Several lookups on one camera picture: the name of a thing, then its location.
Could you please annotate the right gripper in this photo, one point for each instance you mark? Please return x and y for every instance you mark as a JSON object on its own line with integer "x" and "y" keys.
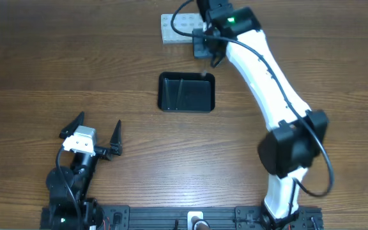
{"x": 203, "y": 48}

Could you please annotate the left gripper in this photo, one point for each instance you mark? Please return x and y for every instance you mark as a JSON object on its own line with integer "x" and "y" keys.
{"x": 103, "y": 152}

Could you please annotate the clear test tube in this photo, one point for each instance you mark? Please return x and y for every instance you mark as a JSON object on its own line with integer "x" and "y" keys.
{"x": 204, "y": 73}
{"x": 179, "y": 96}
{"x": 166, "y": 96}

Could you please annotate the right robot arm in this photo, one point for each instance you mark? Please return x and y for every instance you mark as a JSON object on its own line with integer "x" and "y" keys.
{"x": 260, "y": 73}

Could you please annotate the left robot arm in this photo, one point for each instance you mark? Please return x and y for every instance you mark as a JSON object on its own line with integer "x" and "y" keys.
{"x": 59, "y": 182}

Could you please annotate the black tray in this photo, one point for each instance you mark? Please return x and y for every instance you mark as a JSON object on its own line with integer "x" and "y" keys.
{"x": 196, "y": 96}

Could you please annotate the white test tube rack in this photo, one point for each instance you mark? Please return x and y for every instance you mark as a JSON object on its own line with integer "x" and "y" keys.
{"x": 177, "y": 32}

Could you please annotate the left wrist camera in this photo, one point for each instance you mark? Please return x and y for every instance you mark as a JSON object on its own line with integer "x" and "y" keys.
{"x": 80, "y": 140}

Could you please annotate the mounting rail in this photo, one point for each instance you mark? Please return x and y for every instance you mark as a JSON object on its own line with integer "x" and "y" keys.
{"x": 158, "y": 217}

